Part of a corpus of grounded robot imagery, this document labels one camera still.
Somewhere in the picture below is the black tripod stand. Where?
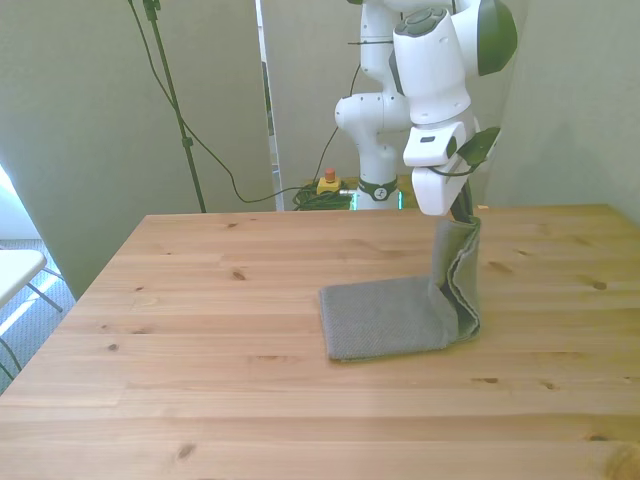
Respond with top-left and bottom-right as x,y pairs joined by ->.
141,0 -> 208,214

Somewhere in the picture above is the white partition panel edge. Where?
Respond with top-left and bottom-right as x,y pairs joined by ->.
254,0 -> 286,212

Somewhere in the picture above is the grey terry towel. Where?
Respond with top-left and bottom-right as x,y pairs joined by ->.
318,215 -> 483,364

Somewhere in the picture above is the dark wrist camera box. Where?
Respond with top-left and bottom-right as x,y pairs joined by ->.
455,126 -> 502,167

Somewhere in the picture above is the long black cable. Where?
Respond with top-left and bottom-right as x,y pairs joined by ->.
126,0 -> 343,205

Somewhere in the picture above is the short black wrist camera cable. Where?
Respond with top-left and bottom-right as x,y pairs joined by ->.
428,158 -> 482,178

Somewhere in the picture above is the white folding chair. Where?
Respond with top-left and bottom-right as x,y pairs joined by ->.
0,248 -> 65,381

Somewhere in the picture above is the yellow emergency stop button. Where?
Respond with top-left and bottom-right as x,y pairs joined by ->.
316,168 -> 344,197

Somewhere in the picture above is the coiled dark green cable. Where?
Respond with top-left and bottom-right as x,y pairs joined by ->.
291,183 -> 357,212

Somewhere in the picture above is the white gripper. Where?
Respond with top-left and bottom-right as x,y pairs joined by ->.
411,160 -> 476,222

